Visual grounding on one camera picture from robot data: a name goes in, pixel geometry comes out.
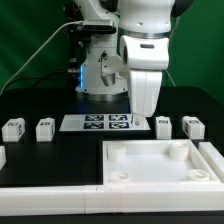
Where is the black cable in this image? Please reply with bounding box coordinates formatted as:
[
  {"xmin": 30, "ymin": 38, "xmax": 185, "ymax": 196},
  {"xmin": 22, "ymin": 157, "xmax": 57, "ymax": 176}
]
[{"xmin": 0, "ymin": 71, "xmax": 78, "ymax": 98}]

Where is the white marker base plate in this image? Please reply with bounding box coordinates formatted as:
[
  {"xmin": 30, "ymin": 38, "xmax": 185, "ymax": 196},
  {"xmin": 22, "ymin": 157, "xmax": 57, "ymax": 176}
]
[{"xmin": 60, "ymin": 114, "xmax": 150, "ymax": 132}]

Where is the white square tabletop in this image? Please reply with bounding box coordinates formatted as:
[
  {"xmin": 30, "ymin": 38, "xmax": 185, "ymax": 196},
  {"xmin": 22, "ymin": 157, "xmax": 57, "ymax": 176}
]
[{"xmin": 103, "ymin": 140, "xmax": 221, "ymax": 184}]

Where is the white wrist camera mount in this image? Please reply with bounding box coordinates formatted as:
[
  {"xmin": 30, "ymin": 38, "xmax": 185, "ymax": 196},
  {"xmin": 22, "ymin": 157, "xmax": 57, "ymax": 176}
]
[{"xmin": 100, "ymin": 56, "xmax": 128, "ymax": 86}]

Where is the white left obstacle rail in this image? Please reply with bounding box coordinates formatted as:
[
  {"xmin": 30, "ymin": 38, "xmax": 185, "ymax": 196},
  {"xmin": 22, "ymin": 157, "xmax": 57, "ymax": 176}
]
[{"xmin": 0, "ymin": 146, "xmax": 6, "ymax": 170}]

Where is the white right obstacle rail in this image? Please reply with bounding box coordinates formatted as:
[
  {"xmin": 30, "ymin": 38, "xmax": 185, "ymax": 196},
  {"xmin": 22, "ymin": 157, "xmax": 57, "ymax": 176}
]
[{"xmin": 198, "ymin": 142, "xmax": 224, "ymax": 183}]

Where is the white obstacle rail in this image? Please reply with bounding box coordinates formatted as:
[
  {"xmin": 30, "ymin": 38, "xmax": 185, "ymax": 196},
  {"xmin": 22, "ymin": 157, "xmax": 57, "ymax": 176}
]
[
  {"xmin": 0, "ymin": 146, "xmax": 6, "ymax": 170},
  {"xmin": 198, "ymin": 142, "xmax": 224, "ymax": 183},
  {"xmin": 0, "ymin": 182, "xmax": 224, "ymax": 216}
]

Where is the black camera on stand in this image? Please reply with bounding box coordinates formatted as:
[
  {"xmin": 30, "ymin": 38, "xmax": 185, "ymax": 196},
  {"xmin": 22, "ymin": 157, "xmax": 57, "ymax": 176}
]
[{"xmin": 83, "ymin": 20, "xmax": 116, "ymax": 34}]

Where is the white cable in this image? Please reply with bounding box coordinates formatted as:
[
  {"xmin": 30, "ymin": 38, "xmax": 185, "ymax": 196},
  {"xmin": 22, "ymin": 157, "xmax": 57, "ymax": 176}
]
[{"xmin": 0, "ymin": 20, "xmax": 84, "ymax": 94}]

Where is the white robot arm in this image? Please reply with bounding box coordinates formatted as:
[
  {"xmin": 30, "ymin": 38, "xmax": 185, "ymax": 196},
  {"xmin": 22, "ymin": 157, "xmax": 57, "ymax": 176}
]
[{"xmin": 73, "ymin": 0, "xmax": 194, "ymax": 127}]

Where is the white front obstacle rail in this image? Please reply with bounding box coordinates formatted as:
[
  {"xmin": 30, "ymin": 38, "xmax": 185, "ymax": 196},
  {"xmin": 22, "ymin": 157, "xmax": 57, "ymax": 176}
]
[{"xmin": 0, "ymin": 182, "xmax": 224, "ymax": 216}]

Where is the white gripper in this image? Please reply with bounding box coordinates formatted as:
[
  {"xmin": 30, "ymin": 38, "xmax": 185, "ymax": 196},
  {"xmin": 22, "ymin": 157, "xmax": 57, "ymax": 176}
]
[{"xmin": 120, "ymin": 35, "xmax": 169, "ymax": 126}]

